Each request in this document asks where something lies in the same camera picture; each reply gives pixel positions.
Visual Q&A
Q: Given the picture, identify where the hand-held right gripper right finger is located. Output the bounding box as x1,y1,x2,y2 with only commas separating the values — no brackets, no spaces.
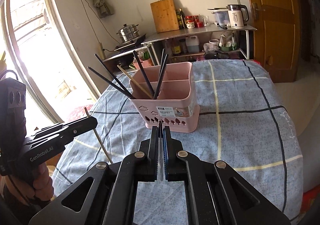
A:
162,126,292,225

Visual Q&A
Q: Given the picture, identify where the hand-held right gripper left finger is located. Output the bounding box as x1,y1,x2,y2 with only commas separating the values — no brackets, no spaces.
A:
29,126,160,225

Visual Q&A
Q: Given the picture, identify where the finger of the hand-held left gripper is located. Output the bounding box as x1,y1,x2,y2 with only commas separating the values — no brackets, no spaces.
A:
35,122,66,133
24,116,98,150

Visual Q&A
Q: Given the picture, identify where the wooden chopstick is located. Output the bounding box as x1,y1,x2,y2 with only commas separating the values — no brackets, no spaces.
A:
117,65,153,99
84,107,112,164

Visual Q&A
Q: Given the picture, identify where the pink plastic chopstick basket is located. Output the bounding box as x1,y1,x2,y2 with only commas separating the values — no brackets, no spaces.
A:
129,62,200,133

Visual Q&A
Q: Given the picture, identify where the black chopstick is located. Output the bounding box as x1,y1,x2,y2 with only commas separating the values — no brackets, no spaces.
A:
153,48,165,100
156,52,169,100
132,50,154,99
87,66,131,99
94,54,134,99

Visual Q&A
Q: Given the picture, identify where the person's left hand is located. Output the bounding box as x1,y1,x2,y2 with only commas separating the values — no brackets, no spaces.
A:
32,162,55,202

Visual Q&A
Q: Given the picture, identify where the red patterned cloth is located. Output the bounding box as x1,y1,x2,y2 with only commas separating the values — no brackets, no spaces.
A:
66,105,94,125

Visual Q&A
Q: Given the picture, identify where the blue checked blanket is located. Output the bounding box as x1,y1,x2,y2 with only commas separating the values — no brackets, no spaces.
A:
51,60,304,225

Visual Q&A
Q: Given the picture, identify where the low steel table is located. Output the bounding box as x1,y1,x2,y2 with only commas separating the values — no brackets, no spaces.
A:
102,47,153,70

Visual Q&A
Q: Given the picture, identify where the white framed glass door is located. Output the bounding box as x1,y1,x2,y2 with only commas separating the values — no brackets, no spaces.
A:
0,0,101,125

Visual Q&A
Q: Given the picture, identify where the yellow oil bottle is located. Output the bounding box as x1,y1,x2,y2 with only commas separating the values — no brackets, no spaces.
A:
172,40,182,55

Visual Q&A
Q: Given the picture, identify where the black gas stove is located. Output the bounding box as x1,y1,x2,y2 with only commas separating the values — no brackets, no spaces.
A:
114,33,147,51

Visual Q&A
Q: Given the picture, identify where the white plastic jug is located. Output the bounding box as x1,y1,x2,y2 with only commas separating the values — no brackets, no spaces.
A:
185,35,200,53

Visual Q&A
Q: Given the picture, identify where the stainless steel steamer pot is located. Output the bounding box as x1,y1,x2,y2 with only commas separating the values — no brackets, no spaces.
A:
116,23,140,43

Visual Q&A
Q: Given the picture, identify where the black pan lid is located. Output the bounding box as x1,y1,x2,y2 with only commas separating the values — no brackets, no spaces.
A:
203,50,232,61

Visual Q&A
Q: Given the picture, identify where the stainless steel shelf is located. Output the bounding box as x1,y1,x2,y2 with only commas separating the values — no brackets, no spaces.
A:
141,25,258,66

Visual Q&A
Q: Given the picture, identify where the plastic bag of greens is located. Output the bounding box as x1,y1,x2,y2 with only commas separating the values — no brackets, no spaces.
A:
219,33,238,51

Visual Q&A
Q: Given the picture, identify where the bamboo cutting board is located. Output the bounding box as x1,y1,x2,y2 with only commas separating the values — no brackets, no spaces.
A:
150,0,180,33

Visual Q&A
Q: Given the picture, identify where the water filter pitcher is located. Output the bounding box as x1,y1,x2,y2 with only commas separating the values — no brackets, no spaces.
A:
212,9,229,26

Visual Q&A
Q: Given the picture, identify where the white electric kettle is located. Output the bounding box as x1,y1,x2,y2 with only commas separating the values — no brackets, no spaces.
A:
227,4,249,28

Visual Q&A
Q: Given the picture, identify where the wooden door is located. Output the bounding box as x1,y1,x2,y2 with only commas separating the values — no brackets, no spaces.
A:
239,0,309,83

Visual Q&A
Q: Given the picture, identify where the metal door handle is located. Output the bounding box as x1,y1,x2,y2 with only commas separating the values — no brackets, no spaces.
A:
252,2,266,19

